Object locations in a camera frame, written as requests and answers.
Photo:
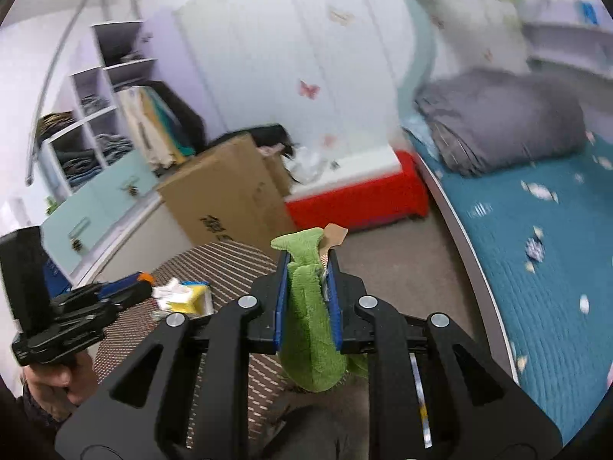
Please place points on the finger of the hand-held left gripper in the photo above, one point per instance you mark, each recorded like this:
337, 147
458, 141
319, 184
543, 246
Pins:
91, 321
119, 290

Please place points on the blue bag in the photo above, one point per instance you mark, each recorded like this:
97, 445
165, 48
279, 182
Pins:
57, 278

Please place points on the teal patterned bed sheet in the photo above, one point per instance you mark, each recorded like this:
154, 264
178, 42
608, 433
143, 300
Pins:
527, 258

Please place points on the yellow and white carton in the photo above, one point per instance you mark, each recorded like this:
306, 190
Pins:
191, 299

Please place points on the large cardboard box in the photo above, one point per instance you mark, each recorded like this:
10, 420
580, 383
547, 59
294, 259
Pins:
225, 196

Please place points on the white plastic bag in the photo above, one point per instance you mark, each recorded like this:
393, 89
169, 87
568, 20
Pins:
306, 165

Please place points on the green cloth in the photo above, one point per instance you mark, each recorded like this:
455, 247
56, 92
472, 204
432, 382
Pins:
306, 306

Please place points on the green hair claw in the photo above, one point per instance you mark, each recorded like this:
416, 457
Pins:
51, 207

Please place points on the black bag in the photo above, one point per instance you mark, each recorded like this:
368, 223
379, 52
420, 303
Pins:
258, 134

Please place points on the person's left hand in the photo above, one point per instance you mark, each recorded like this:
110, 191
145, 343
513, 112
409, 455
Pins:
52, 383

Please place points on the cream hanging jacket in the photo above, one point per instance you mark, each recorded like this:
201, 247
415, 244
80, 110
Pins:
136, 129

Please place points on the olive folded clothes pile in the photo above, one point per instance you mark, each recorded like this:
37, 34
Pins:
55, 124

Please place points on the person's left forearm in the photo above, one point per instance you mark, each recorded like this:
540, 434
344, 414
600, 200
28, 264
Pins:
38, 421

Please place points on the white wardrobe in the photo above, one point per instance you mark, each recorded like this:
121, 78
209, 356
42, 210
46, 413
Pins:
268, 43

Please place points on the orange wrapper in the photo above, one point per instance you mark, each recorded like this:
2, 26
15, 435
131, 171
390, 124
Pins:
146, 278

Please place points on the dark cloth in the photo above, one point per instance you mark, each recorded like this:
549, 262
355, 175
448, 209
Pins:
311, 426

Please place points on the stair cabinet with shelves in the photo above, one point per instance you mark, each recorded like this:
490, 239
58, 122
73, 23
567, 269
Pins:
91, 191

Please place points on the small blue item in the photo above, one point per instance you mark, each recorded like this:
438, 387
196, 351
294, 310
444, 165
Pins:
588, 12

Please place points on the white low cabinet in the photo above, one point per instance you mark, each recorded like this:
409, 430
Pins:
143, 230

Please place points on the dark folded clothes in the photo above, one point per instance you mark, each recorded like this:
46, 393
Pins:
79, 163

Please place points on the red bench with white top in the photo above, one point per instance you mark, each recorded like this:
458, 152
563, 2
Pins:
364, 201

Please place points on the black hanging garment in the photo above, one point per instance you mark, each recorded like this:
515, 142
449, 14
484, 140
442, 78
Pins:
189, 115

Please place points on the grey quilt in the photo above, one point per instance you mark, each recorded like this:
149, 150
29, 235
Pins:
503, 120

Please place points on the pine cone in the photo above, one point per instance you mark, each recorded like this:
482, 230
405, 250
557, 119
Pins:
132, 189
75, 244

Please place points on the yellow hanging garment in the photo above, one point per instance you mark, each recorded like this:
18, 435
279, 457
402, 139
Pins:
160, 139

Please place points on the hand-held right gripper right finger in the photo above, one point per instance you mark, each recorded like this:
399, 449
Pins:
336, 306

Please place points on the green hanging garment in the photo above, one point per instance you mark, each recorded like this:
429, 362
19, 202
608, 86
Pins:
170, 120

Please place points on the light blue bunk bed frame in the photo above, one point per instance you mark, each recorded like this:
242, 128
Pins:
416, 24

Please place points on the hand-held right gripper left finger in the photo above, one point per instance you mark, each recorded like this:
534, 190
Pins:
282, 306

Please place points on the grey folded clothes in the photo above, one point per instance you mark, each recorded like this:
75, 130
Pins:
114, 146

